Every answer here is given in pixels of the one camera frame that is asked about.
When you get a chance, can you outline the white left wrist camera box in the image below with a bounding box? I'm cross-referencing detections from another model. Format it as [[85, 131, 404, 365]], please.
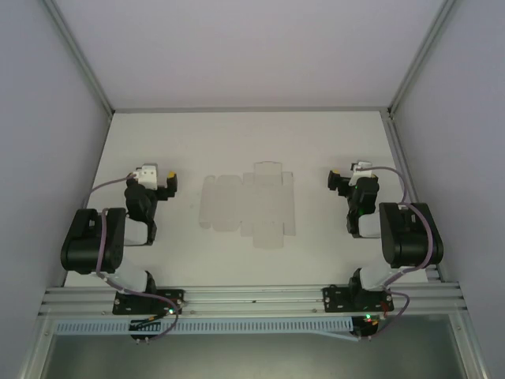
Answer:
[[133, 162, 159, 191]]

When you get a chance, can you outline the grey metal sheet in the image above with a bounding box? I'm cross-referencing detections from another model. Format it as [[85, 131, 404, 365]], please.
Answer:
[[41, 333, 473, 379]]

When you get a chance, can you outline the aluminium frame post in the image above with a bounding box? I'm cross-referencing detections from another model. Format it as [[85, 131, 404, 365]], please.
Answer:
[[39, 0, 116, 116], [387, 0, 463, 116]]

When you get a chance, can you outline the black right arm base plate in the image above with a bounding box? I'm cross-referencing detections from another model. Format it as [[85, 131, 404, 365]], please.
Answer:
[[322, 284, 395, 313]]

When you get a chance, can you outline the black controller board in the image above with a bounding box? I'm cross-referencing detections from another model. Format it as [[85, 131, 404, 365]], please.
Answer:
[[128, 319, 163, 343], [352, 314, 380, 341]]

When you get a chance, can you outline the white paper box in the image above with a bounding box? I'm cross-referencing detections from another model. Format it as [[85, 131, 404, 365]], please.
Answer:
[[198, 159, 297, 252]]

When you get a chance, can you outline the aluminium side rail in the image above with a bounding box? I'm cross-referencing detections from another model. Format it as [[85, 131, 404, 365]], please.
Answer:
[[381, 112, 449, 282]]

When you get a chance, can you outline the aluminium mounting rail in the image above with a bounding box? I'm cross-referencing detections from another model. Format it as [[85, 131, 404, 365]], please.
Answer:
[[38, 280, 467, 317]]

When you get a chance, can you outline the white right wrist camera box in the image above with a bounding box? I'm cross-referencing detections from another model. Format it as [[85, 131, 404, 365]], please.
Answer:
[[349, 159, 374, 186]]

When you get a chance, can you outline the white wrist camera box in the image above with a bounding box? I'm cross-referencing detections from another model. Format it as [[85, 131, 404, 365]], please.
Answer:
[[349, 159, 374, 186], [133, 162, 159, 191]]

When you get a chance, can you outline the aluminium frame crossbar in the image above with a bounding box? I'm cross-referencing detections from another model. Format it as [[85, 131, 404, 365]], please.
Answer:
[[112, 105, 391, 114]]

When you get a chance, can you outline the white slotted cable duct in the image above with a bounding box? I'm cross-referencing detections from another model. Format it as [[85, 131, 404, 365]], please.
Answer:
[[54, 317, 354, 335]]

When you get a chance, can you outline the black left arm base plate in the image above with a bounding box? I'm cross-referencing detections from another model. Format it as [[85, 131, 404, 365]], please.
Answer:
[[113, 288, 186, 316]]

